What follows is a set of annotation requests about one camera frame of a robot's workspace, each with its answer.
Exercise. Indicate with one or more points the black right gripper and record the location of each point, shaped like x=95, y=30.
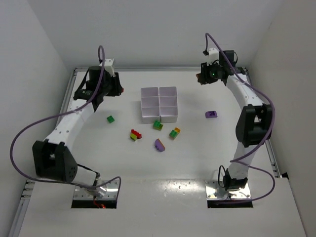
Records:
x=203, y=74

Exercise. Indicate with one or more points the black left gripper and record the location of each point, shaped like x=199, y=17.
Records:
x=116, y=84

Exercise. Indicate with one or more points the small green lego brick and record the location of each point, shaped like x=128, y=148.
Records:
x=110, y=119

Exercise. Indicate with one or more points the purple lego brick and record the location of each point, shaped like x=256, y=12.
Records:
x=211, y=114

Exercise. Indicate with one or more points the red and yellow lego stack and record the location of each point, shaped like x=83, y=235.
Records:
x=135, y=135

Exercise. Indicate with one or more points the green and yellow lego stack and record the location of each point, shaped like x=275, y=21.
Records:
x=157, y=125

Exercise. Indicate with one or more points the green orange lego stack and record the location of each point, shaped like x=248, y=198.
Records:
x=174, y=133

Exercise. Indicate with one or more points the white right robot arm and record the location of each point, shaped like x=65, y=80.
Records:
x=255, y=118

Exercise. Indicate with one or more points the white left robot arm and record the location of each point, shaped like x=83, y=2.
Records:
x=53, y=156

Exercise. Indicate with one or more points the white divided storage box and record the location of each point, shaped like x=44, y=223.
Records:
x=159, y=103

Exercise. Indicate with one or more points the purple half-round lego piece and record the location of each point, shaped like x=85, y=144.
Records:
x=159, y=145

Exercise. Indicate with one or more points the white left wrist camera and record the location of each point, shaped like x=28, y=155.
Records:
x=108, y=65

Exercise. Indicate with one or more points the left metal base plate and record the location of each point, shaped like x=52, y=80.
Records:
x=107, y=192

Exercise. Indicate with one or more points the metal base plate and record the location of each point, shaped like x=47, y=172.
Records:
x=107, y=192
x=214, y=192

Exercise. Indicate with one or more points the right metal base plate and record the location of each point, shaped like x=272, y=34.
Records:
x=214, y=192

